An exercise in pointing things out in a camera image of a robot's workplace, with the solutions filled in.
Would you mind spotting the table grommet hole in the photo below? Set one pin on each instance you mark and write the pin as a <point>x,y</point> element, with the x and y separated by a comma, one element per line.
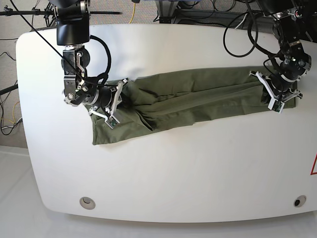
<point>87,203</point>
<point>300,201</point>

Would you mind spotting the grey metal frame base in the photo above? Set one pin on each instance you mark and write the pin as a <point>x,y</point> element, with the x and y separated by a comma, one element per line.
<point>198,12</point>

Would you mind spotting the olive green T-shirt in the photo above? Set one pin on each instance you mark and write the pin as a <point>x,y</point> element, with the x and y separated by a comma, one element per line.
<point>164,101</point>

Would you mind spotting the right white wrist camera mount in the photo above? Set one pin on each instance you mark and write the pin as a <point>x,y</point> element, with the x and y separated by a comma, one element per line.
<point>110,115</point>

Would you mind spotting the left table grommet hole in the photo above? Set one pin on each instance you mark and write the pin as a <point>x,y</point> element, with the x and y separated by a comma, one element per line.
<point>87,203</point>

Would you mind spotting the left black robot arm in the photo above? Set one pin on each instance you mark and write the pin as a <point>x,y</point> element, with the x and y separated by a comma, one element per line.
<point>285,29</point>

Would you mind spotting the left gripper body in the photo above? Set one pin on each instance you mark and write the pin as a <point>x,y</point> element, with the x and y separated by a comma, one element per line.
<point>290,66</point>

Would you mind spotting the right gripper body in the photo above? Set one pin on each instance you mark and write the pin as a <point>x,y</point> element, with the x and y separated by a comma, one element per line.
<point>97,97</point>

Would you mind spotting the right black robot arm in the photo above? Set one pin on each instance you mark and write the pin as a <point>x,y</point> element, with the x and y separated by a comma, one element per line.
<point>73,31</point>

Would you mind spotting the black tripod stand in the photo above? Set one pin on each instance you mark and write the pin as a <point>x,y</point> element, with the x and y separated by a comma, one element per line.
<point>22,12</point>

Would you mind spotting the right table grommet hole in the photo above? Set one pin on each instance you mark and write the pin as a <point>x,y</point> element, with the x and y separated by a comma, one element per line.
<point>300,201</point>

